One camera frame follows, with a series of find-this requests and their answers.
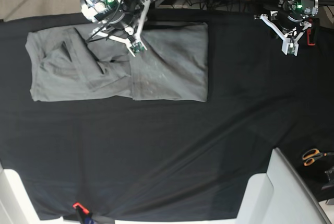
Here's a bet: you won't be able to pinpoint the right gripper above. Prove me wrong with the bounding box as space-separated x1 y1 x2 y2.
80 0 157 57

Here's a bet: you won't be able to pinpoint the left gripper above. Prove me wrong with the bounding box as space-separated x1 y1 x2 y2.
254 0 319 56

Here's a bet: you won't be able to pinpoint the grey T-shirt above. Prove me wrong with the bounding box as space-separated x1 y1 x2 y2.
26 23 209 102

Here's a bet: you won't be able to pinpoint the red black clamp right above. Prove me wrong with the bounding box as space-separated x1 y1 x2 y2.
306 18 320 46

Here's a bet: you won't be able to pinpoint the black table cloth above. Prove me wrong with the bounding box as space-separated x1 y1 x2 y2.
1 9 333 221

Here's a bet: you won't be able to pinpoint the black device right edge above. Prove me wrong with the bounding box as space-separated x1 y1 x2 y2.
321 167 334 190

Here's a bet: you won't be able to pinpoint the red blue clamp front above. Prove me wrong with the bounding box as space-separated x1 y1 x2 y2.
73 203 115 224

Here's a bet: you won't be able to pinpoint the orange handled scissors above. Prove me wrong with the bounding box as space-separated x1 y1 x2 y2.
302 148 333 167

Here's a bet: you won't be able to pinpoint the white table frame right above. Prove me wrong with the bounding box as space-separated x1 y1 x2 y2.
235 148 331 224

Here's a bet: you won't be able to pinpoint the white table frame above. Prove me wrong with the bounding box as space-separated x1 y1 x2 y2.
235 148 331 224
1 166 40 224

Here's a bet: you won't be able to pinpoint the white table frame left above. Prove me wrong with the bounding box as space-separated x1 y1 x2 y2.
1 166 40 224

